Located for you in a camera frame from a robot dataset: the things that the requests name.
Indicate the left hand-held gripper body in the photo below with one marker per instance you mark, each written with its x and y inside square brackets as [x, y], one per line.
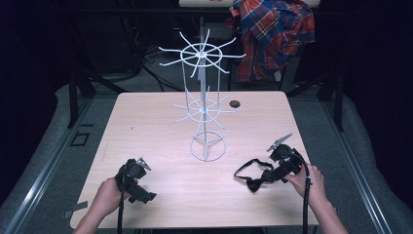
[131, 172]

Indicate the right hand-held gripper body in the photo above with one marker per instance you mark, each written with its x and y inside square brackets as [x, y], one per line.
[287, 159]

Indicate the person's left hand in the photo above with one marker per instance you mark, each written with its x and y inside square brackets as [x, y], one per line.
[108, 196]

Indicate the person's right hand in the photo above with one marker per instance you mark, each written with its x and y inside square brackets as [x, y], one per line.
[313, 183]

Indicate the grey tape strip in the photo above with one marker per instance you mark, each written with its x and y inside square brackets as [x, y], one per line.
[76, 208]

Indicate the black table grommet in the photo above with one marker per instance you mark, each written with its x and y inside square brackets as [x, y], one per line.
[234, 104]

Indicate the red blue plaid shirt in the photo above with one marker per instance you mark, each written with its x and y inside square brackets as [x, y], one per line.
[272, 35]

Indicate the aluminium floor rail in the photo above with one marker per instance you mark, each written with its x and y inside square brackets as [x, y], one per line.
[48, 165]
[357, 169]

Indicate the black metal stand frame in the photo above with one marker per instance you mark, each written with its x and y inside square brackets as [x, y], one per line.
[337, 100]
[74, 97]

